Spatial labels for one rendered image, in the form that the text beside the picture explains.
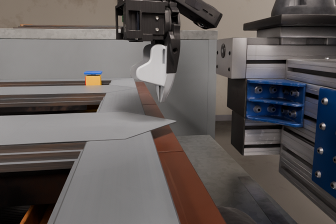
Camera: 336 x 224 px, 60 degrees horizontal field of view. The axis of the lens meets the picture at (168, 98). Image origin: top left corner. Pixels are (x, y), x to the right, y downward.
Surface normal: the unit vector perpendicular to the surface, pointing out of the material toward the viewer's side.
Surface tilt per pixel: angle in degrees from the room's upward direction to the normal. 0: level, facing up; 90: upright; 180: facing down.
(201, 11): 91
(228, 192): 0
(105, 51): 90
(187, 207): 0
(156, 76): 93
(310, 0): 72
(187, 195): 0
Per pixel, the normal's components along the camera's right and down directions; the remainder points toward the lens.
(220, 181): 0.00, -0.99
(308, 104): -1.00, 0.02
